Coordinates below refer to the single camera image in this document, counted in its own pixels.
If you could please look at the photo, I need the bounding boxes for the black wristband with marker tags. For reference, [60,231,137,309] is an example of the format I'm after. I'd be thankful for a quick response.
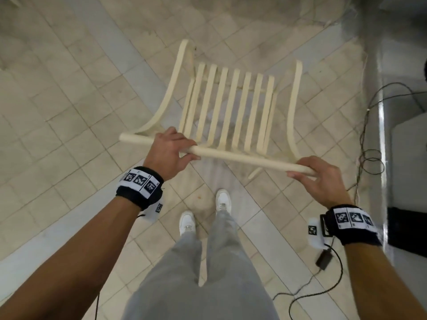
[324,204,383,247]
[115,166,165,211]

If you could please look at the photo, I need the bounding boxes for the thin black looped cable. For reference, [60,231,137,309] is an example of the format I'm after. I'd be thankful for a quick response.
[346,82,427,204]

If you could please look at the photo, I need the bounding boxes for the person's right forearm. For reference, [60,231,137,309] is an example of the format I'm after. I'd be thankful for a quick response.
[343,242,427,320]

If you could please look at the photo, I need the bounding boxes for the grey trousers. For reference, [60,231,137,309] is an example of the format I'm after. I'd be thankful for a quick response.
[121,210,279,320]

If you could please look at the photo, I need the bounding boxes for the white shoe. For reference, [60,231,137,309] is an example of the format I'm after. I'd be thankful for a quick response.
[179,210,196,236]
[215,189,233,212]

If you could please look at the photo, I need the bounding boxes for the person's right hand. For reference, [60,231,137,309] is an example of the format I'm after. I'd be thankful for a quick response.
[287,155,353,210]

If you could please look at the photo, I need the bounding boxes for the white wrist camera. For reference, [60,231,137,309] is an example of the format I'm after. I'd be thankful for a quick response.
[306,215,331,248]
[143,196,164,224]

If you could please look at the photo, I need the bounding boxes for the black adapter cable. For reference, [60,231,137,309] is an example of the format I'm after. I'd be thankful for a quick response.
[272,237,344,320]

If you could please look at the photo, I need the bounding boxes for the person's left forearm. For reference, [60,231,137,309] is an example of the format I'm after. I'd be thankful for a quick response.
[0,193,141,320]

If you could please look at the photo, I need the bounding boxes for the black box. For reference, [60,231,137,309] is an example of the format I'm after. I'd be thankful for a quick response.
[387,206,427,259]

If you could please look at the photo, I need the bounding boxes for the cream wooden slatted chair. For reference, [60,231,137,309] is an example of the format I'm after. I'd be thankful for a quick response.
[119,39,318,180]

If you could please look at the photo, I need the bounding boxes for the black power adapter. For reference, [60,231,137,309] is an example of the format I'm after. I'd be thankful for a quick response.
[316,248,334,271]

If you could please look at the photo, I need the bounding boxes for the person's left hand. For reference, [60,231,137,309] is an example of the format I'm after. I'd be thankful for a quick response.
[143,127,201,182]

